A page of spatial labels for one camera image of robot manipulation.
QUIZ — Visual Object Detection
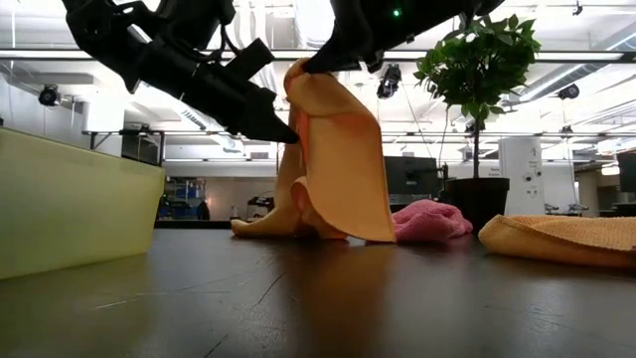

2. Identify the green leafy plant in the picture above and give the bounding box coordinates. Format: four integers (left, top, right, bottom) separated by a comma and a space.
412, 13, 543, 180

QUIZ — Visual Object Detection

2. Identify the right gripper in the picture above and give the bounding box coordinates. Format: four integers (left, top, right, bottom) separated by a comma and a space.
302, 0, 434, 76

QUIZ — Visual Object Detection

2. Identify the green plastic bin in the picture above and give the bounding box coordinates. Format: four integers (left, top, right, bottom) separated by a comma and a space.
0, 126, 167, 281

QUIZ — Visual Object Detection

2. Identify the black aluminium table frame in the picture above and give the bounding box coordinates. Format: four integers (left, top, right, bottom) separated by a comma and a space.
153, 219, 235, 231

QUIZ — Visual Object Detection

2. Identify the long overhead light bar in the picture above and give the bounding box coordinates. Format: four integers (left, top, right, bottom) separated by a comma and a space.
0, 48, 636, 65

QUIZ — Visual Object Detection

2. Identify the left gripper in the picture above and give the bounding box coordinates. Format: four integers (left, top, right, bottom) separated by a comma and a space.
122, 36, 302, 145

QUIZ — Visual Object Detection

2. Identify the yellow microfiber towel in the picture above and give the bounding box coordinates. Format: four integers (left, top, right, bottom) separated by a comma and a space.
231, 58, 398, 244

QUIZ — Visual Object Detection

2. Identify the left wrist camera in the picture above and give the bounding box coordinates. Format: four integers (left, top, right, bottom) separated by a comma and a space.
218, 37, 276, 77

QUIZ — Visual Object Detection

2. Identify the orange microfiber towel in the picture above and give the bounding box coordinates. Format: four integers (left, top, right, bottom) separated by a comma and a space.
478, 214, 636, 270

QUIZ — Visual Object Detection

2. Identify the black computer monitor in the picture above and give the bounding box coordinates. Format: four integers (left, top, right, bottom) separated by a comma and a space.
385, 155, 442, 213
615, 150, 636, 194

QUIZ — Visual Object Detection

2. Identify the pink microfiber towel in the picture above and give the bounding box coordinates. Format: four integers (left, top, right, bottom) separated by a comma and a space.
391, 199, 475, 244

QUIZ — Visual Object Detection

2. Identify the black plant pot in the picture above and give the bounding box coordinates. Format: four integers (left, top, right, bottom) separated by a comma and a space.
443, 176, 512, 236

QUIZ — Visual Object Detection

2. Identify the blue storage bins shelf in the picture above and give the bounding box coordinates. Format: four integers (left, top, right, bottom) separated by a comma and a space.
157, 177, 211, 221

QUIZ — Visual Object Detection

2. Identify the black hanging overhead camera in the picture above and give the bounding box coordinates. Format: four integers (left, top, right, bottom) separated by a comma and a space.
376, 63, 403, 100

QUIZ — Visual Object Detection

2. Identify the white cylindrical appliance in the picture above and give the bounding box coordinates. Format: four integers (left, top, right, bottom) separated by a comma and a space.
498, 136, 547, 218

